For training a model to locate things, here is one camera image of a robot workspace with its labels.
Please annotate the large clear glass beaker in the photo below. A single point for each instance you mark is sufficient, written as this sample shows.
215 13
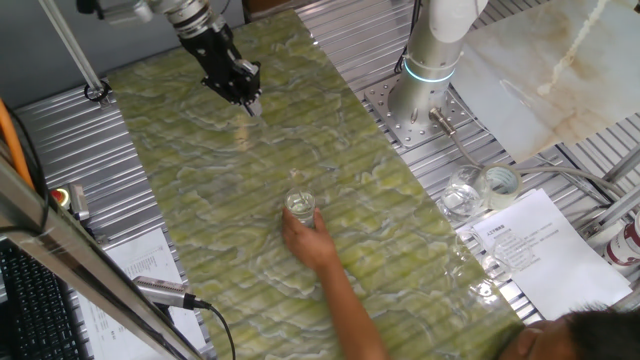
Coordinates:
460 197

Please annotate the printed table paper sheet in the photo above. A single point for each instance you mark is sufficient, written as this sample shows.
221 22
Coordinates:
145 255

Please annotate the white paper sheet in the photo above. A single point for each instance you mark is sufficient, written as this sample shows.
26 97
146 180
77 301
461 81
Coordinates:
575 270

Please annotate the thin aluminium pole with clamp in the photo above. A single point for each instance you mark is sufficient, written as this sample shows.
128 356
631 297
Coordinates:
70 47

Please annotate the person head black hair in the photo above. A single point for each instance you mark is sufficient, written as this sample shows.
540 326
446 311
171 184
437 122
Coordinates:
600 335

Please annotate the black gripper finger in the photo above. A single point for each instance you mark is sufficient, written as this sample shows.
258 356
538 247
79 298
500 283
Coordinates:
250 80
222 92

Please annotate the clear packing tape roll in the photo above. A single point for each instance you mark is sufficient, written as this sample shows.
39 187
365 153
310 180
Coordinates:
502 187

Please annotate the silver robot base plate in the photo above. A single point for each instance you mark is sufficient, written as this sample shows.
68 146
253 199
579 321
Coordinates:
380 107

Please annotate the small water-filled glass beaker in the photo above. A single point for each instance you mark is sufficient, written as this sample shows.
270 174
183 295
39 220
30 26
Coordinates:
300 210

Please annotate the person hand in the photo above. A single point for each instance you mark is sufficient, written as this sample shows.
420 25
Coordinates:
310 245

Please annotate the aluminium profile bar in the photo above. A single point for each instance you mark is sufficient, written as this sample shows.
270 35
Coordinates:
615 210
625 162

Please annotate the person bare forearm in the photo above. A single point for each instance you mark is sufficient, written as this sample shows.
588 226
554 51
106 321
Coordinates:
350 320

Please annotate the silver ribbed camera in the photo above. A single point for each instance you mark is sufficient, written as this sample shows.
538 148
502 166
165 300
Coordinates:
160 291

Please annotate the red white can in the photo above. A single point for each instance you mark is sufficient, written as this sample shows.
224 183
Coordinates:
625 245

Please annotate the red emergency stop button box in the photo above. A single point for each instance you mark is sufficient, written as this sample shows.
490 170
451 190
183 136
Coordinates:
75 200

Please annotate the empty clear glass beaker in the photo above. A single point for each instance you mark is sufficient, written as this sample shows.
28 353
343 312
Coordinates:
510 255

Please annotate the beige marble pattern board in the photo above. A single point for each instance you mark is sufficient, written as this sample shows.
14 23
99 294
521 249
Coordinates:
550 75

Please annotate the black computer keyboard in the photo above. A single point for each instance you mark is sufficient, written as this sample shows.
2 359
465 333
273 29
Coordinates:
35 315

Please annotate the thick aluminium frame bar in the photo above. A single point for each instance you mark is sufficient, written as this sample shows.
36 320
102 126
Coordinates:
75 252

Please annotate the orange tube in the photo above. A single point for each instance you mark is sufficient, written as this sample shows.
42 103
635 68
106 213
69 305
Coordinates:
15 145

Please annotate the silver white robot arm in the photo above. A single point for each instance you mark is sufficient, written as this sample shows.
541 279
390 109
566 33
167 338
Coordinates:
425 95

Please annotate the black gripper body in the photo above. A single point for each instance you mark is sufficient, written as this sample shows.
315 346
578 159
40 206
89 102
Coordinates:
212 52

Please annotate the green marble pattern mat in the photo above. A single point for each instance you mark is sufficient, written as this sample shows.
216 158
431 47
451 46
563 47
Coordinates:
400 280

